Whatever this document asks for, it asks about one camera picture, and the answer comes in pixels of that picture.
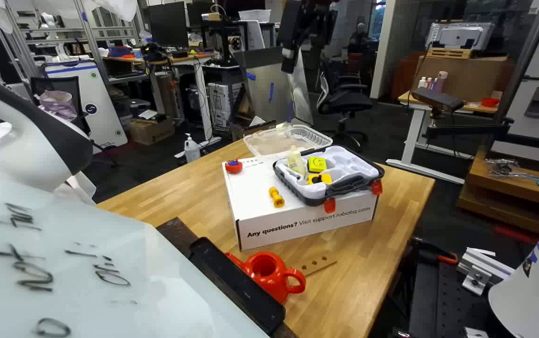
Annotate large brown cardboard box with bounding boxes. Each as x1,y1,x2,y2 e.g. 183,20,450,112
412,54,515,105

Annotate grey toy tool case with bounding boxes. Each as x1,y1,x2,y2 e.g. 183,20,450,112
271,144,388,216

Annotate white printer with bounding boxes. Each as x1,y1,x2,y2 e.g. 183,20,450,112
425,18,498,52

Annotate black perforated breadboard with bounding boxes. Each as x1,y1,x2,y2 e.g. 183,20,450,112
408,261,515,338

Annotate white dome shaped housing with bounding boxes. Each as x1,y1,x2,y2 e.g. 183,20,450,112
487,195,539,338

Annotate white curved machine cover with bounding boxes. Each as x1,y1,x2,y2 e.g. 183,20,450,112
0,64,98,202

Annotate yellow toy bolt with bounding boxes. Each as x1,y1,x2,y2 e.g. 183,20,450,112
267,184,288,210

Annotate purple plastic bag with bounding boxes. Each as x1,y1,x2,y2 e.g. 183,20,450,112
38,88,80,124

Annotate white board with writing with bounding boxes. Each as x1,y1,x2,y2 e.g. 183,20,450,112
0,165,271,338

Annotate white standing desk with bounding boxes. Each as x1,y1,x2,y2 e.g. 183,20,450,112
386,90,506,186

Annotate silver metal brackets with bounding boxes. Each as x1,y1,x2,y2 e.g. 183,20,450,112
455,246,517,296

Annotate grey panel with blue tape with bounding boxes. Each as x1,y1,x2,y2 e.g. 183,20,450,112
243,52,296,124

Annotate desk with white leg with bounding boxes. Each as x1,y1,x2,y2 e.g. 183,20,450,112
102,52,224,148

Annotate black computer monitor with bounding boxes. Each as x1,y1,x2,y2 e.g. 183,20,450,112
145,2,190,50

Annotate white cardboard box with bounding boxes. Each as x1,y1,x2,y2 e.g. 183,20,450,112
221,150,380,251

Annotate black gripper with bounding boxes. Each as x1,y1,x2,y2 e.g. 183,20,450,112
279,0,333,52

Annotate yellow smiley square block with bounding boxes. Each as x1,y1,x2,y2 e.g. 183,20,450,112
307,156,329,174

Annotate black office chair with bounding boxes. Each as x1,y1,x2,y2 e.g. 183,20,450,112
316,58,378,152

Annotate black and red tool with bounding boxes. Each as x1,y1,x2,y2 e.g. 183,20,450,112
408,234,463,268

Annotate low wooden shelf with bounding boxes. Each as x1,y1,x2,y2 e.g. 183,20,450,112
457,146,539,236

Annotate black flat device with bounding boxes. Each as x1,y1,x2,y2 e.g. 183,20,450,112
410,86,468,116

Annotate white machine with blue trim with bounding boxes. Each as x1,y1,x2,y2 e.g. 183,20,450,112
42,58,130,150

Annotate small cardboard box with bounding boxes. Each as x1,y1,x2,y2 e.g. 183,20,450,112
127,116,177,146

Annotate clear plastic case cover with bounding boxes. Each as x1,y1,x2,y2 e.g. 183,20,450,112
243,120,335,157

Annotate yellow block with black hole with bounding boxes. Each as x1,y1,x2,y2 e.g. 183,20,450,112
305,171,335,187

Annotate black bar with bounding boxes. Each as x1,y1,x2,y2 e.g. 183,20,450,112
157,216,299,338

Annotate hand sanitizer bottle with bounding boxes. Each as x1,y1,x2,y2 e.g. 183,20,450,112
183,131,204,165

